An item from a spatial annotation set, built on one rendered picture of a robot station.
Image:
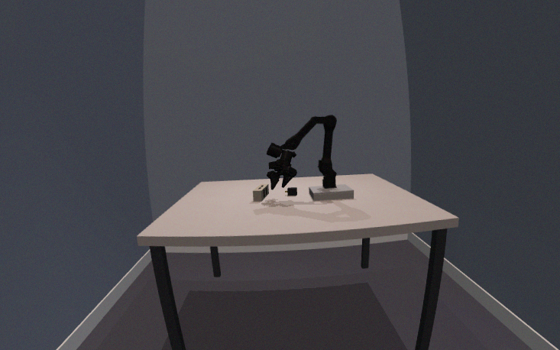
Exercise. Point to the black two-prong charger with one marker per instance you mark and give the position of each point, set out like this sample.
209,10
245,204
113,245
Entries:
291,191

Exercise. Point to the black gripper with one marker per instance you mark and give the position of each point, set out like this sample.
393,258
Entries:
288,174

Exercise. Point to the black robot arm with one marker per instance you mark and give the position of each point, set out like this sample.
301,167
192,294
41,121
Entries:
325,164

